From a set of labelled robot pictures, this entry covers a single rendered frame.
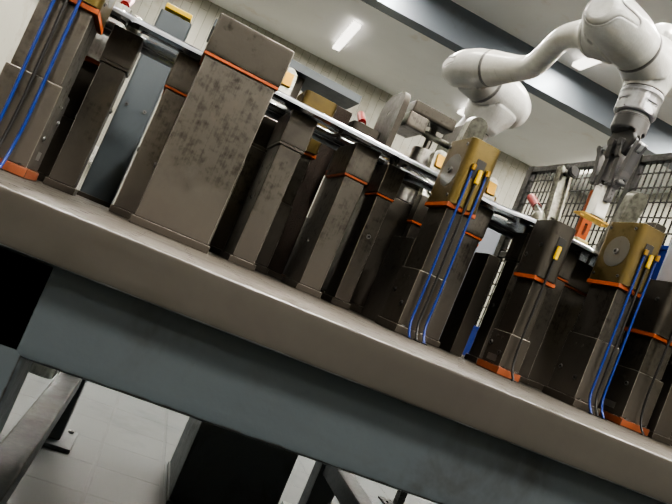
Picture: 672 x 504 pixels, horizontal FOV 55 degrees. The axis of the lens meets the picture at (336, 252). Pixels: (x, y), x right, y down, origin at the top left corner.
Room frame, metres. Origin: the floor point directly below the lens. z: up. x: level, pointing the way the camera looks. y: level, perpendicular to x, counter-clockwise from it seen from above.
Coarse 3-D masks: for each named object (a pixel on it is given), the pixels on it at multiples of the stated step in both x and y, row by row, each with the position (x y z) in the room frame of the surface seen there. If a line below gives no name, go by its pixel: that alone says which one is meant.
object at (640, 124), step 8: (624, 112) 1.35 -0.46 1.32; (632, 112) 1.34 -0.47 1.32; (616, 120) 1.36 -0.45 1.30; (624, 120) 1.34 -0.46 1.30; (632, 120) 1.34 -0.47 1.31; (640, 120) 1.33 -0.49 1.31; (648, 120) 1.34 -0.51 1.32; (616, 128) 1.37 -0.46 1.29; (624, 128) 1.35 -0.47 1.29; (632, 128) 1.34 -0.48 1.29; (640, 128) 1.34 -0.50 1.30; (648, 128) 1.36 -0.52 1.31; (616, 136) 1.38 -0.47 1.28; (624, 136) 1.36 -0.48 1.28; (632, 136) 1.33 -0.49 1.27; (640, 136) 1.34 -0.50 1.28; (608, 144) 1.40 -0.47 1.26; (616, 144) 1.37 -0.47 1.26; (624, 144) 1.35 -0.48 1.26; (624, 152) 1.35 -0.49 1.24
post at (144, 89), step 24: (168, 24) 1.37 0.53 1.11; (168, 48) 1.37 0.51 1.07; (144, 72) 1.37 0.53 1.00; (168, 72) 1.38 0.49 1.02; (144, 96) 1.37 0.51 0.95; (120, 120) 1.36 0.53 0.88; (144, 120) 1.38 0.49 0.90; (120, 144) 1.37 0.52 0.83; (96, 168) 1.36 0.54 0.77; (120, 168) 1.38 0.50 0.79; (96, 192) 1.37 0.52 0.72
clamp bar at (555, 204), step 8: (560, 168) 1.52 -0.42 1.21; (568, 168) 1.50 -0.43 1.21; (576, 168) 1.49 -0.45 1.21; (560, 176) 1.51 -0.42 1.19; (568, 176) 1.51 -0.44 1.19; (576, 176) 1.50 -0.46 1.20; (552, 184) 1.52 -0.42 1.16; (560, 184) 1.52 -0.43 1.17; (568, 184) 1.52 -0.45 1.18; (552, 192) 1.51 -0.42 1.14; (560, 192) 1.52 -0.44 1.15; (552, 200) 1.50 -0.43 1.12; (560, 200) 1.52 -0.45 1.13; (552, 208) 1.50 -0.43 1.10; (560, 208) 1.51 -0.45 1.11; (552, 216) 1.51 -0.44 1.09; (560, 216) 1.51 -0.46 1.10
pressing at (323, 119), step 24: (144, 24) 0.99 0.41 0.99; (144, 48) 1.17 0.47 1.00; (192, 48) 1.01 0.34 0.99; (288, 96) 1.07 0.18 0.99; (336, 120) 1.10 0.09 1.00; (336, 144) 1.29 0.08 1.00; (408, 168) 1.22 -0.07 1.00; (504, 216) 1.29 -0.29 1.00; (528, 216) 1.20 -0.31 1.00; (576, 240) 1.23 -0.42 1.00
